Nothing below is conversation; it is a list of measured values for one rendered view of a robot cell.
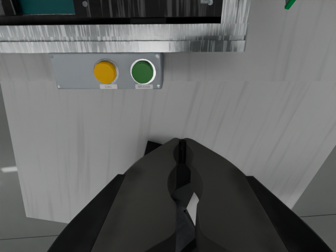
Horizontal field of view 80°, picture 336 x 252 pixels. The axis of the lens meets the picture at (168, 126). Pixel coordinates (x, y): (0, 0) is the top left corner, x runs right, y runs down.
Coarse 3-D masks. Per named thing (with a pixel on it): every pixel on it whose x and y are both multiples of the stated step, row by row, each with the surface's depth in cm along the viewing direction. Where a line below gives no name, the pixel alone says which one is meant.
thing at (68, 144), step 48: (48, 96) 52; (96, 96) 51; (144, 96) 51; (192, 96) 51; (240, 96) 50; (288, 96) 50; (48, 144) 59; (96, 144) 58; (144, 144) 58; (240, 144) 57; (288, 144) 56; (48, 192) 68; (96, 192) 67; (288, 192) 64
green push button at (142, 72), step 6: (138, 66) 37; (144, 66) 36; (150, 66) 37; (132, 72) 37; (138, 72) 37; (144, 72) 37; (150, 72) 37; (138, 78) 38; (144, 78) 38; (150, 78) 38
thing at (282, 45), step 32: (256, 0) 41; (320, 0) 40; (256, 32) 43; (288, 32) 43; (320, 32) 43; (0, 64) 48; (32, 64) 48; (192, 64) 47; (224, 64) 47; (256, 64) 46; (288, 64) 46; (320, 64) 46
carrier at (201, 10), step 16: (80, 0) 32; (96, 0) 32; (112, 0) 32; (128, 0) 32; (144, 0) 32; (160, 0) 32; (176, 0) 32; (192, 0) 32; (80, 16) 33; (96, 16) 33; (112, 16) 33; (128, 16) 33; (144, 16) 33; (160, 16) 33; (176, 16) 33; (192, 16) 33; (208, 16) 33
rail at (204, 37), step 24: (48, 24) 44; (72, 24) 39; (96, 24) 35; (120, 24) 35; (144, 24) 34; (168, 24) 34; (192, 24) 34; (216, 24) 34; (240, 24) 34; (0, 48) 37; (24, 48) 37; (48, 48) 37; (72, 48) 37; (96, 48) 36; (120, 48) 36; (144, 48) 36; (168, 48) 36; (192, 48) 36; (216, 48) 36; (240, 48) 36
